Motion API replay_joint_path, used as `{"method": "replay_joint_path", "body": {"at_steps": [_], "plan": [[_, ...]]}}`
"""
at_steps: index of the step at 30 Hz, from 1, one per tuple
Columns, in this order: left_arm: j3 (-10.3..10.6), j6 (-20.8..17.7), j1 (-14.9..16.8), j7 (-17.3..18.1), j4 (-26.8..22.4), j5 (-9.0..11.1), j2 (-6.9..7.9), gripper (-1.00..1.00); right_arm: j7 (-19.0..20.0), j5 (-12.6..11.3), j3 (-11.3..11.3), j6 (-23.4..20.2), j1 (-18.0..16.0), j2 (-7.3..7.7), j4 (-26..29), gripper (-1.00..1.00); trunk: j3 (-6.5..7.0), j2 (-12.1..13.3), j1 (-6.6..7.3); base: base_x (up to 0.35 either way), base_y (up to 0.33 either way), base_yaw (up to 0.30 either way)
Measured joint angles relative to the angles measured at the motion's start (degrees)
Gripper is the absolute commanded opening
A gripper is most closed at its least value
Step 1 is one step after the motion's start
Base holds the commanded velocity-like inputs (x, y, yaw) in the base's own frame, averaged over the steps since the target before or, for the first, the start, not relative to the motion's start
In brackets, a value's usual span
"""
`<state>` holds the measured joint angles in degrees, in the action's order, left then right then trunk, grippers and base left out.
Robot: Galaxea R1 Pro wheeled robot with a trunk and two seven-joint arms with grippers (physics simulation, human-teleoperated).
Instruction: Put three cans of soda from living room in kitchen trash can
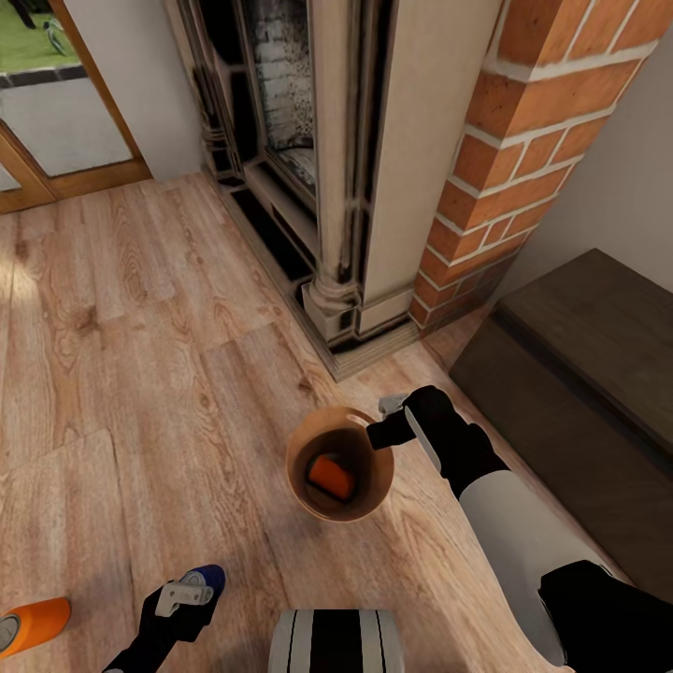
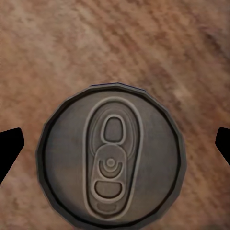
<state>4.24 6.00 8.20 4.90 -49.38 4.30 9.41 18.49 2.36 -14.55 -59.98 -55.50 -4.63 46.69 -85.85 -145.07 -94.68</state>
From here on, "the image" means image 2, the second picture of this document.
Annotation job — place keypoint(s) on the can of soda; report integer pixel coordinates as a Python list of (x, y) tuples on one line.
[(111, 157)]

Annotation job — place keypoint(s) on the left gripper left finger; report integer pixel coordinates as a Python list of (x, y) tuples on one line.
[(11, 143)]

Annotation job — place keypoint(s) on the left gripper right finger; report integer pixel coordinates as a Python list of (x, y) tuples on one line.
[(223, 142)]

